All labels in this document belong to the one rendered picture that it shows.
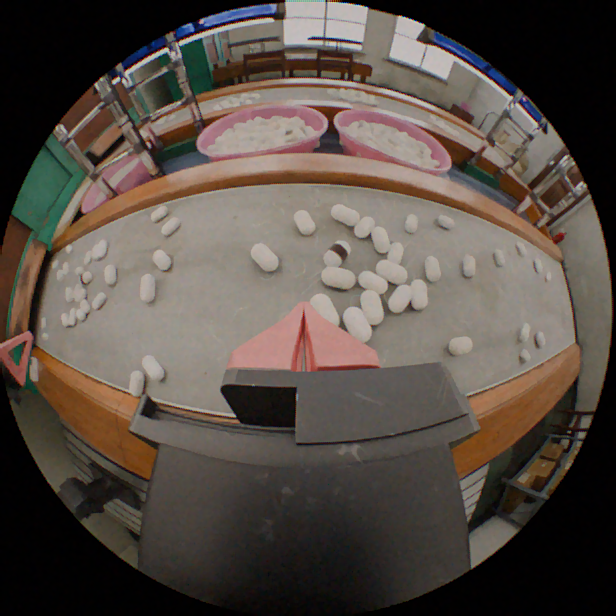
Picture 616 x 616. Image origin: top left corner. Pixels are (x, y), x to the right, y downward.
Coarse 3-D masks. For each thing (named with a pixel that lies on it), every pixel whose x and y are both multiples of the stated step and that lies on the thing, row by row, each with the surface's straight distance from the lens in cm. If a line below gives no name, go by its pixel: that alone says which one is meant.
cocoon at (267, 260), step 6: (258, 246) 21; (264, 246) 22; (252, 252) 22; (258, 252) 21; (264, 252) 21; (270, 252) 21; (258, 258) 21; (264, 258) 21; (270, 258) 20; (276, 258) 21; (264, 264) 21; (270, 264) 20; (276, 264) 21; (264, 270) 21; (270, 270) 21
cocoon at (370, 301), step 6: (366, 294) 20; (372, 294) 20; (360, 300) 20; (366, 300) 20; (372, 300) 20; (378, 300) 20; (366, 306) 20; (372, 306) 20; (378, 306) 20; (366, 312) 20; (372, 312) 20; (378, 312) 20; (366, 318) 20; (372, 318) 20; (378, 318) 20; (372, 324) 20
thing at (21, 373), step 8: (24, 336) 41; (32, 336) 42; (8, 344) 40; (16, 344) 40; (0, 352) 39; (8, 360) 40; (24, 360) 41; (8, 368) 39; (16, 368) 41; (24, 368) 41; (16, 376) 40; (24, 376) 40; (16, 384) 42; (24, 384) 40
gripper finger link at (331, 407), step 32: (288, 320) 9; (256, 352) 6; (288, 352) 6; (224, 384) 6; (256, 384) 5; (288, 384) 5; (320, 384) 5; (352, 384) 5; (384, 384) 5; (416, 384) 6; (448, 384) 6; (256, 416) 7; (288, 416) 7; (320, 416) 5; (352, 416) 5; (384, 416) 5; (416, 416) 5; (448, 416) 6
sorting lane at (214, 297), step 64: (256, 192) 30; (320, 192) 29; (384, 192) 33; (64, 256) 72; (128, 256) 37; (192, 256) 27; (320, 256) 23; (384, 256) 25; (448, 256) 31; (512, 256) 50; (128, 320) 31; (192, 320) 24; (256, 320) 21; (384, 320) 22; (448, 320) 27; (512, 320) 41; (128, 384) 31; (192, 384) 23
